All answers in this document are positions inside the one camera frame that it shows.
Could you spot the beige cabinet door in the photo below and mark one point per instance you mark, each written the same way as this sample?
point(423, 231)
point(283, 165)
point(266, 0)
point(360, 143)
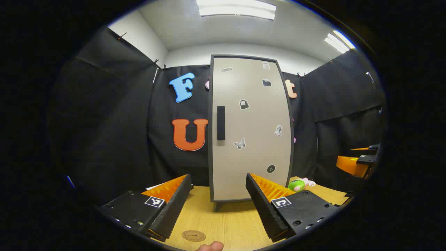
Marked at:
point(258, 122)

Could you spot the black backdrop cloth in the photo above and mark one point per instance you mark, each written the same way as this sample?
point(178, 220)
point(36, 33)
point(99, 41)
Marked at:
point(115, 122)

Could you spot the round cork coaster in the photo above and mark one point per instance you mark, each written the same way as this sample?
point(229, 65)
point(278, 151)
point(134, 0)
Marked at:
point(193, 235)

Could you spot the pink and green plush toy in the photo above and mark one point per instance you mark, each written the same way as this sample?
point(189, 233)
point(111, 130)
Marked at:
point(296, 185)

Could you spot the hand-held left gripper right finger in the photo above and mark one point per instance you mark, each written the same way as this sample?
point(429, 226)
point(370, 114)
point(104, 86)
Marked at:
point(264, 209)

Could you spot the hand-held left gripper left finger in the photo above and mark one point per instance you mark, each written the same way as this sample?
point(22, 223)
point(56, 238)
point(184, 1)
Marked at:
point(174, 205)

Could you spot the dark grey cabinet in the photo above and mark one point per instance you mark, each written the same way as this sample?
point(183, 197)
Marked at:
point(210, 157)

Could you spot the long ceiling light panel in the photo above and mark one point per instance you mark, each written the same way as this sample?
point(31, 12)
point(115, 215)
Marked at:
point(237, 8)

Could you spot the small ceiling light panel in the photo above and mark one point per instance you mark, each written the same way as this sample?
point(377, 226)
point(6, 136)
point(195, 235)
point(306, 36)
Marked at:
point(338, 42)

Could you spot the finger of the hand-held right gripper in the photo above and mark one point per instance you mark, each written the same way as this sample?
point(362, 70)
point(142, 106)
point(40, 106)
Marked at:
point(369, 151)
point(352, 167)

